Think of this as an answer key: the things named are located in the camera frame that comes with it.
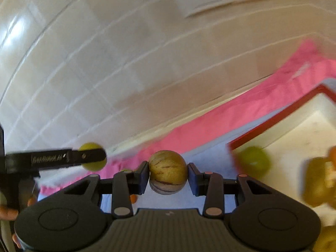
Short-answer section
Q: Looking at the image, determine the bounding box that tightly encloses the tiny orange kumquat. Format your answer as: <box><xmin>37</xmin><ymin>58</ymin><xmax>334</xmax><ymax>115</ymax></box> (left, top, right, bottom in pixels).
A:
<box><xmin>130</xmin><ymin>194</ymin><xmax>138</xmax><ymax>204</ymax></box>

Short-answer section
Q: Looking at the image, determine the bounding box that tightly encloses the green apple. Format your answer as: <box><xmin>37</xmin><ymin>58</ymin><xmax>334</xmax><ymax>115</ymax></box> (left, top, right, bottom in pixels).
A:
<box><xmin>236</xmin><ymin>146</ymin><xmax>271</xmax><ymax>179</ymax></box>
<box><xmin>79</xmin><ymin>142</ymin><xmax>107</xmax><ymax>172</ymax></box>

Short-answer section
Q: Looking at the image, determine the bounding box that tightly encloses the striped brown pepino melon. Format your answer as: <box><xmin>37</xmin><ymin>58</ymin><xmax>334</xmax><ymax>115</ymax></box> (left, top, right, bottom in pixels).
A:
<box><xmin>148</xmin><ymin>150</ymin><xmax>188</xmax><ymax>195</ymax></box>

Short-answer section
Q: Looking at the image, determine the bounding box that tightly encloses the green apple top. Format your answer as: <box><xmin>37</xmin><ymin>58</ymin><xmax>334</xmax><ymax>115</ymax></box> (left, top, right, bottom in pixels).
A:
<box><xmin>236</xmin><ymin>146</ymin><xmax>271</xmax><ymax>179</ymax></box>

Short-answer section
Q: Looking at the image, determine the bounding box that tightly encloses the orange mandarin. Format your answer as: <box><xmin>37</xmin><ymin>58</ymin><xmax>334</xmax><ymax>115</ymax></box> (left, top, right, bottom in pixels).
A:
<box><xmin>328</xmin><ymin>146</ymin><xmax>336</xmax><ymax>168</ymax></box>

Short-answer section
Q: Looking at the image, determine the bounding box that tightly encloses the large brown kiwi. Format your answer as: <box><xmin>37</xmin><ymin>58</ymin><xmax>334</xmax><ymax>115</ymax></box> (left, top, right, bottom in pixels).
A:
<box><xmin>313</xmin><ymin>225</ymin><xmax>336</xmax><ymax>252</ymax></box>

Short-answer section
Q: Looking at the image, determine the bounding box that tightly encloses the person's hand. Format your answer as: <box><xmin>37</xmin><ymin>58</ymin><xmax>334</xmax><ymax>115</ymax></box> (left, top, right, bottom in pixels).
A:
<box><xmin>0</xmin><ymin>195</ymin><xmax>38</xmax><ymax>250</ymax></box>

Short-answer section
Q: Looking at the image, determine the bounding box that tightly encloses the blue quilted mat pink frill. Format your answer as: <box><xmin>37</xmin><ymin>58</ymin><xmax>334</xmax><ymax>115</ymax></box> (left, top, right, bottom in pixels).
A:
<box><xmin>35</xmin><ymin>39</ymin><xmax>336</xmax><ymax>213</ymax></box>

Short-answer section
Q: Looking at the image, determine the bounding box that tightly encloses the red cardboard box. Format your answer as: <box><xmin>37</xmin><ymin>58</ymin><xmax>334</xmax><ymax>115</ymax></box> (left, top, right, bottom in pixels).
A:
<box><xmin>227</xmin><ymin>84</ymin><xmax>336</xmax><ymax>252</ymax></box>

